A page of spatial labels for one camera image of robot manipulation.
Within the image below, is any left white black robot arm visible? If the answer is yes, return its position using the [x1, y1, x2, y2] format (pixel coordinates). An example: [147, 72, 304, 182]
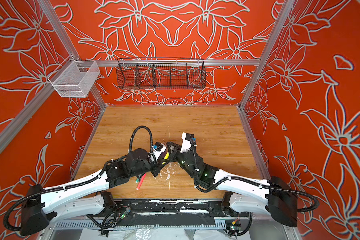
[3, 126, 167, 236]

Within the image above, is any pink marker pen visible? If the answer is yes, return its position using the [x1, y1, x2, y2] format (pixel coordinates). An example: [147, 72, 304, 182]
[136, 174, 147, 190]

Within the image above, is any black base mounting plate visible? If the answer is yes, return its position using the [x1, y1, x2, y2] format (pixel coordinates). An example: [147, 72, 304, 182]
[115, 199, 239, 217]

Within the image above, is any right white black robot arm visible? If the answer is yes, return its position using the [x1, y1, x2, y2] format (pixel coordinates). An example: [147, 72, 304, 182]
[167, 138, 320, 228]

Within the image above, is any black wire wall basket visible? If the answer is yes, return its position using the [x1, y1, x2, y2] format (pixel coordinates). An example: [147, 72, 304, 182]
[116, 58, 207, 90]

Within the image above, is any white mesh wall basket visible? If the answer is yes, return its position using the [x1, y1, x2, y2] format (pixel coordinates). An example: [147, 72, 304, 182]
[48, 61, 100, 98]

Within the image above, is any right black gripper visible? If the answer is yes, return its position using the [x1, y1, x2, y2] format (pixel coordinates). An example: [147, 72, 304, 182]
[164, 142, 198, 181]

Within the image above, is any grey slotted cable duct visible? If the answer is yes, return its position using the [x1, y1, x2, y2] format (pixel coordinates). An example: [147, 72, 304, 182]
[52, 219, 227, 231]

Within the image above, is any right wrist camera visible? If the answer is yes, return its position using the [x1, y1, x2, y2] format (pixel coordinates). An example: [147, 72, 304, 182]
[180, 132, 196, 153]

